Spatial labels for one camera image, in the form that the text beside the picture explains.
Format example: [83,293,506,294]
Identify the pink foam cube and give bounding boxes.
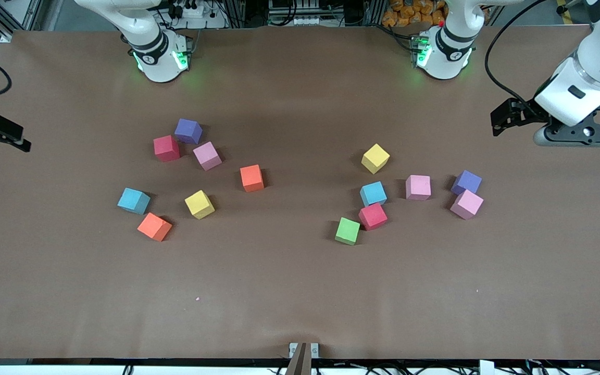
[193,141,223,171]
[405,175,432,201]
[449,189,485,221]

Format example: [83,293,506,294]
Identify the yellow foam cube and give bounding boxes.
[361,143,391,174]
[184,190,216,220]

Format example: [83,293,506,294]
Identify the blue foam cube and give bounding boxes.
[359,181,388,207]
[117,187,151,215]

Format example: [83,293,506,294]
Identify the orange foam cube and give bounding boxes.
[240,164,265,193]
[137,212,173,242]

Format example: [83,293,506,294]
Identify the purple foam cube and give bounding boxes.
[174,118,203,145]
[451,170,483,198]

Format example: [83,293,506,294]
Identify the bag of orange items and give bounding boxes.
[382,0,447,28]

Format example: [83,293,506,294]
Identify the red foam cube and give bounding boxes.
[153,135,181,163]
[358,203,389,231]

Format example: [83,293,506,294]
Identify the green foam cube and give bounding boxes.
[334,217,361,246]

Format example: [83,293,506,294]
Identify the white electronics unit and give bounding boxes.
[268,0,328,27]

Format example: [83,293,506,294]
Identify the white power strip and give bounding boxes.
[167,0,205,19]

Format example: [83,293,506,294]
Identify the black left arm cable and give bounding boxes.
[484,0,548,113]

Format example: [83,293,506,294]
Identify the silver table edge bracket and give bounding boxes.
[289,342,320,359]

